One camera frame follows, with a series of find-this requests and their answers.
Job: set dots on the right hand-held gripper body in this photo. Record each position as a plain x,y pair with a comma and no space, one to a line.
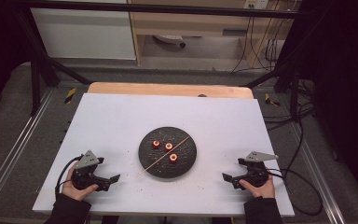
256,172

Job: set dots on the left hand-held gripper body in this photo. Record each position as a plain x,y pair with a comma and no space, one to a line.
87,160

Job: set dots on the thin wooden skewer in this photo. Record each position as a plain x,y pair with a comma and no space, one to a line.
158,161

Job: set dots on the round black plate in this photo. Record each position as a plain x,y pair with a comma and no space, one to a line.
180,165

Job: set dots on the person's right hand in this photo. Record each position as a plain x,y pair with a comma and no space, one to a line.
264,191

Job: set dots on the person's left hand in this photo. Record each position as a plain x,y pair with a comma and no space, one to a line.
74,193

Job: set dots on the white board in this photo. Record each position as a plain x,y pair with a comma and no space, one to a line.
112,130

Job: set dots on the wooden table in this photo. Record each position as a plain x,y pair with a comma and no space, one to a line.
167,89

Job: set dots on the white cabinet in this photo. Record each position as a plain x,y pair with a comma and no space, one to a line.
84,34

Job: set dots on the white device with black wheel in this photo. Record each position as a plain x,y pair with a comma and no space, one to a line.
169,39

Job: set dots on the wooden shelf unit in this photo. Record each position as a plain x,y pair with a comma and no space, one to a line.
192,26

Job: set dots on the white power strip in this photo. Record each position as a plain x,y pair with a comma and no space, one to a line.
256,3

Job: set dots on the aluminium rail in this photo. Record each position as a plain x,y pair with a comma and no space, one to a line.
18,143
320,174

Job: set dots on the black metal frame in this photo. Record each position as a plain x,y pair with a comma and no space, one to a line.
167,8

